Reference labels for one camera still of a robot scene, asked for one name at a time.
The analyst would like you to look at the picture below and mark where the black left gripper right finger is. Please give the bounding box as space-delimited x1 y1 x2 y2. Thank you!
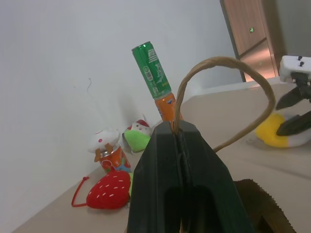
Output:
176 120 256 233

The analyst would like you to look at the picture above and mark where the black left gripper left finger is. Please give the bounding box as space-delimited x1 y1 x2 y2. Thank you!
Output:
126 121 183 233

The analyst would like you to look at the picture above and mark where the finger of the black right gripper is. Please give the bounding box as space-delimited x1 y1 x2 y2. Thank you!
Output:
276 113 311 136
275 85 307 110

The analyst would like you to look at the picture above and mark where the yellow and white plush toy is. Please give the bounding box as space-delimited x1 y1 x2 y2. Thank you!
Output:
255 112 311 149

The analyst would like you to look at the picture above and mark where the brown paper bag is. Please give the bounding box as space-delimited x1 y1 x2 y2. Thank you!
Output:
173 56 298 233

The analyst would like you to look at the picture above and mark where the green white red plush toy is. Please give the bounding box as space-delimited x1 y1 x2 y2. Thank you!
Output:
122 118 153 154

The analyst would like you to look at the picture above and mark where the red strawberry plush toy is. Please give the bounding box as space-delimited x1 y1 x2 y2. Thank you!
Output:
71 169 134 211

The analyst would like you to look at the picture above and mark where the white pink-dotted plush toy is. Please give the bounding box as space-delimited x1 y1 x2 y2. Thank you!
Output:
87 128 121 163

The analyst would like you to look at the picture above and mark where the short orange drink can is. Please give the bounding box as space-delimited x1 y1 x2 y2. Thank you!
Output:
98 144 132 174

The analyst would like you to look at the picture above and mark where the tall orange soda can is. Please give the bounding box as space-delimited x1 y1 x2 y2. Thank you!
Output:
155 93 184 130

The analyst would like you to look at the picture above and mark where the brown wooden door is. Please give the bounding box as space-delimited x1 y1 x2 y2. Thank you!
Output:
220 0 279 83

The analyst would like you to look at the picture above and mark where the green drink can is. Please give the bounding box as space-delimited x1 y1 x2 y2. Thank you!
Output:
131 41 172 100

